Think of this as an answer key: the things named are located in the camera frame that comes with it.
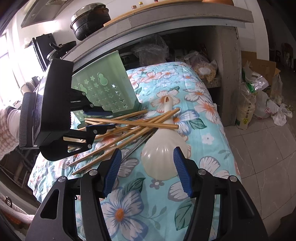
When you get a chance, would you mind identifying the wooden chopstick two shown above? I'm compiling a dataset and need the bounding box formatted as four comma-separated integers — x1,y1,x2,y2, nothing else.
85,109,148,123

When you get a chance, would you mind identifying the wooden chopstick one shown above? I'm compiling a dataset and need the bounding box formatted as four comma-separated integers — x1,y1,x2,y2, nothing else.
85,118,179,130

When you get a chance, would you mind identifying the white shell rice paddle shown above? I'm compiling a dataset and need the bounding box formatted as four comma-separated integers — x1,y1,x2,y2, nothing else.
140,96,191,181

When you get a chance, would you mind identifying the wooden chopstick six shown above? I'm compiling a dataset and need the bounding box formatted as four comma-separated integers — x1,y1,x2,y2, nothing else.
63,137,86,143

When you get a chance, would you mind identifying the wooden chopstick three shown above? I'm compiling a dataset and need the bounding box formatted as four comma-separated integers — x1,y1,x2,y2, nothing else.
69,111,170,166

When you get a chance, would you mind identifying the wooden chopstick five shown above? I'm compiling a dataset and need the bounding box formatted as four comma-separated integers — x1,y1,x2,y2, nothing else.
95,117,158,140

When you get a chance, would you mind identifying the wooden chopstick four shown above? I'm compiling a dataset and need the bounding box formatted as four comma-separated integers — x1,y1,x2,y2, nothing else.
72,107,181,176

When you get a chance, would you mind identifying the metal spoon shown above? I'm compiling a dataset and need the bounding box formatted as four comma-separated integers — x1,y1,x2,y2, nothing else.
121,131,156,162

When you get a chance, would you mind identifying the white gloved left hand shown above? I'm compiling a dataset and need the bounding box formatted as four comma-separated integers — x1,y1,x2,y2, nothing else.
6,106,21,140

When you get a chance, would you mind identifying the green plastic utensil holder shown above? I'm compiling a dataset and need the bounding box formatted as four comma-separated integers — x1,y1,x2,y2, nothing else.
72,51,141,117

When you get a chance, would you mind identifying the floral blue quilt cloth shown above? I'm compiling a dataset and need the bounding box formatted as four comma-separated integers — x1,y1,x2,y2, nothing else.
28,62,239,240

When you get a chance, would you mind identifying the black wok pan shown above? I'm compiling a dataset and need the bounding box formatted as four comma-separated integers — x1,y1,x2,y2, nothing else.
47,41,77,61

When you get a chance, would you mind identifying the black stock pot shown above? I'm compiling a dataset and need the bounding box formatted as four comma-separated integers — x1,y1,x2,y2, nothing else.
70,3,111,41

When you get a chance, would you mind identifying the rice sack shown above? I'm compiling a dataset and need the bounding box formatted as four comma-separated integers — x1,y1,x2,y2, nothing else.
235,82,256,130

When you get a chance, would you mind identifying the bag of beans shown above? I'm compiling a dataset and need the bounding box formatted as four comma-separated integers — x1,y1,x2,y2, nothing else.
190,52,218,83

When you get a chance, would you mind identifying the range hood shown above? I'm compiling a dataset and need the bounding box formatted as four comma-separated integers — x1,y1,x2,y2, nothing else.
21,0,73,28

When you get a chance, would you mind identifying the wooden cutting board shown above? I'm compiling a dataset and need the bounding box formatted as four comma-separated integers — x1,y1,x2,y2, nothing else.
103,0,209,27

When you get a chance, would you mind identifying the cardboard box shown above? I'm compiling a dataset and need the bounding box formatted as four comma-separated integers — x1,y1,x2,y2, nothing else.
241,51,280,96

